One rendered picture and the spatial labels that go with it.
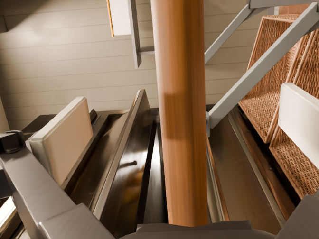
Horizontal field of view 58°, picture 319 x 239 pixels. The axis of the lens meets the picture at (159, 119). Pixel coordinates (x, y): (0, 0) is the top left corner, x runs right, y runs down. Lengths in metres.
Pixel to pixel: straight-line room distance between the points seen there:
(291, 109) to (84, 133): 0.13
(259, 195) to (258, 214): 0.08
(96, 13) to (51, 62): 0.88
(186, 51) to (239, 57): 3.72
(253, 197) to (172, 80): 0.83
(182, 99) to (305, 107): 0.07
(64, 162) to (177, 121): 0.07
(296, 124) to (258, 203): 0.78
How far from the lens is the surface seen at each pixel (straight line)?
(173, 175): 0.20
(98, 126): 1.63
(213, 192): 0.36
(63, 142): 0.16
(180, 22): 0.16
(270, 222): 0.89
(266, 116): 1.48
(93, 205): 0.76
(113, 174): 0.86
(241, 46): 3.87
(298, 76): 1.13
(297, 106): 0.18
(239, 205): 0.97
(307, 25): 0.58
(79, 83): 4.06
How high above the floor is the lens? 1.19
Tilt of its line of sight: 4 degrees up
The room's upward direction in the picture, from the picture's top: 93 degrees counter-clockwise
